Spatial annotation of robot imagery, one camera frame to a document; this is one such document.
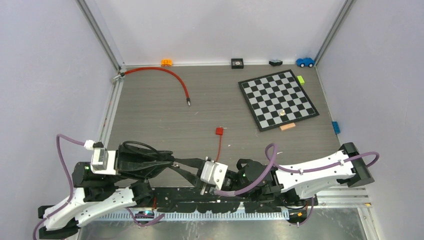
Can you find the black cable padlock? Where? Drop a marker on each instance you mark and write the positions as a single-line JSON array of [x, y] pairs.
[[132, 145]]

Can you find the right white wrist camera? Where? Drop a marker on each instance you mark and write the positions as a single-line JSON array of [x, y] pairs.
[[212, 173]]

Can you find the tan wooden block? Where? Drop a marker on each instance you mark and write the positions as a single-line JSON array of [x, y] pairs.
[[287, 126]]

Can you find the red cable padlock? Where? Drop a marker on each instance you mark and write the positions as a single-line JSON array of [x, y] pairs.
[[219, 132]]

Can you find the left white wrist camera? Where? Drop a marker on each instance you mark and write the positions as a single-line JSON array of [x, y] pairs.
[[102, 161]]

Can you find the blue toy brick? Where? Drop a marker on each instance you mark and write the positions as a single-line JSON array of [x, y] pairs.
[[336, 127]]

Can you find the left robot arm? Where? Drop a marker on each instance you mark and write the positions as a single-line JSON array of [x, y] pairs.
[[114, 179]]

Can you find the small black toy car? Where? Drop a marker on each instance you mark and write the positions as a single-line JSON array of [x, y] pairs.
[[275, 62]]

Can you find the aluminium front rail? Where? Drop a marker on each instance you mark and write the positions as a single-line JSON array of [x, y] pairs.
[[121, 207]]

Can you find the black white chessboard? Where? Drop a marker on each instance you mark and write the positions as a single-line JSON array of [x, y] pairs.
[[266, 96]]

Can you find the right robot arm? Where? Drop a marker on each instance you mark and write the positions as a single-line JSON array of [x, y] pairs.
[[294, 182]]

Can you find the orange toy block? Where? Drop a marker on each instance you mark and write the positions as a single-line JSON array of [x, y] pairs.
[[166, 62]]

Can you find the lime green block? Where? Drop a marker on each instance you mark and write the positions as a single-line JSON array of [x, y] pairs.
[[301, 80]]

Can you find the small black box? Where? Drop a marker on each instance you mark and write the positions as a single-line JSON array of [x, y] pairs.
[[237, 63]]

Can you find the blue toy car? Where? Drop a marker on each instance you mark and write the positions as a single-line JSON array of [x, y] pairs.
[[305, 62]]

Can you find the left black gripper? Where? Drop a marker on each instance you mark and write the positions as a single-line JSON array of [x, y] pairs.
[[138, 162]]

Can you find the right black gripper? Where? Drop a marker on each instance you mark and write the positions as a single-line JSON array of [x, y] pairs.
[[194, 180]]

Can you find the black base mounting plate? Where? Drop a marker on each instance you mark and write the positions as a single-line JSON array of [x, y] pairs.
[[189, 200]]

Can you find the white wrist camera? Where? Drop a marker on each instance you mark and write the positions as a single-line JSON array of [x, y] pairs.
[[212, 173], [102, 161]]

